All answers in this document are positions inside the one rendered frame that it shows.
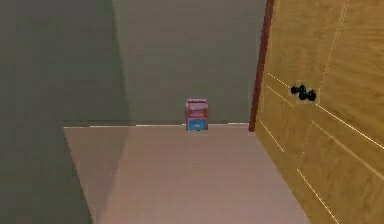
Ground red and blue box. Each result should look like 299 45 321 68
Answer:
185 98 210 132

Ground yellow wooden room door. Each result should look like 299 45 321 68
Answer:
248 0 384 224

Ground black door handle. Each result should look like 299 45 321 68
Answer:
290 84 317 102

